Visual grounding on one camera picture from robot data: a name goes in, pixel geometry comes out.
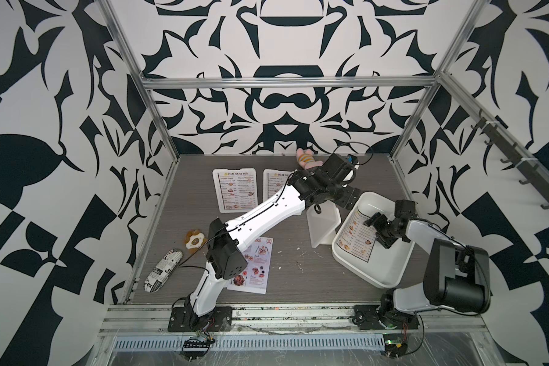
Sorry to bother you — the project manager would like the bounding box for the dim sum menu sheet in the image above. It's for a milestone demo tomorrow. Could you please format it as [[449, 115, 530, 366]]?
[[217, 171, 256, 210], [335, 209, 377, 262]]

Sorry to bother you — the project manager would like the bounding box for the pink special menu sheet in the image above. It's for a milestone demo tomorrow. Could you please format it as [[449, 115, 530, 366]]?
[[227, 237, 274, 294]]

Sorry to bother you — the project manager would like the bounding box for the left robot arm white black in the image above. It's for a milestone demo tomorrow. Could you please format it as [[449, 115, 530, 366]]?
[[184, 154, 361, 331]]

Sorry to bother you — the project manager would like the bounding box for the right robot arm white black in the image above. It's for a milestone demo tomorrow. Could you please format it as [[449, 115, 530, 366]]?
[[364, 200, 492, 329]]

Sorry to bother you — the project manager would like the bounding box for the pink striped plush toy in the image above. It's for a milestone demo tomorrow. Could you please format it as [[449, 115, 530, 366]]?
[[296, 148, 323, 170]]

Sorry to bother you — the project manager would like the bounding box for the white plastic tray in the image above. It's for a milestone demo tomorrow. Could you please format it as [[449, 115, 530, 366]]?
[[332, 192, 414, 289]]

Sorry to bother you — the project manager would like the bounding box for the brown white plush toy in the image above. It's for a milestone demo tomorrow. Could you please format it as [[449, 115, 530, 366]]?
[[185, 230, 207, 254]]

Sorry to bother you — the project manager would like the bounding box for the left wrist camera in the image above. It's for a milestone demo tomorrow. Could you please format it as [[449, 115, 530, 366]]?
[[346, 155, 359, 170]]

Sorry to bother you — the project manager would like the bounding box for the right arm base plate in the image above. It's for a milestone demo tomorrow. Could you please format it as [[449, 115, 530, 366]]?
[[352, 304, 419, 330]]

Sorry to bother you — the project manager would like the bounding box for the right circuit board with wires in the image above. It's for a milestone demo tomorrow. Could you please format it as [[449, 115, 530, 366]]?
[[382, 329, 408, 359]]

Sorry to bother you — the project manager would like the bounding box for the circuit board with wires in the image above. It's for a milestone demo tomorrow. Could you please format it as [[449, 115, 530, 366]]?
[[181, 319, 216, 361], [382, 329, 408, 359]]

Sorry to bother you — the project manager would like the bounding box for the wall hook rail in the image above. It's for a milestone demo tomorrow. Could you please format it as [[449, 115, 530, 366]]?
[[472, 109, 549, 210]]

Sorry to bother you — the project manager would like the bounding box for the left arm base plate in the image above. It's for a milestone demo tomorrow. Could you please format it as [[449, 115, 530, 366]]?
[[167, 307, 233, 333]]

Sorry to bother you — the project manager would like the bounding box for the left circuit board with wires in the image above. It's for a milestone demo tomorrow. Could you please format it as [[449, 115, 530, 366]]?
[[181, 319, 216, 361]]

